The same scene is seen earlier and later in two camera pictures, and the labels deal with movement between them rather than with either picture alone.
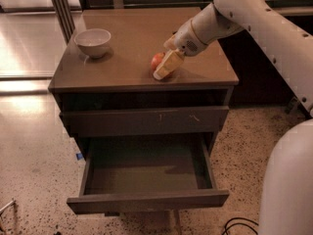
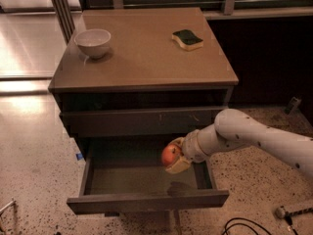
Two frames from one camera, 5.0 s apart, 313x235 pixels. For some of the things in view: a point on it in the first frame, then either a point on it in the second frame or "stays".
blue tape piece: [79, 156] stays
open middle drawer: [146, 171] stays
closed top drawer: [170, 120] stays
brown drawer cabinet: [147, 144] stays
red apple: [157, 57] -> [169, 154]
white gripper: [186, 40] -> [192, 147]
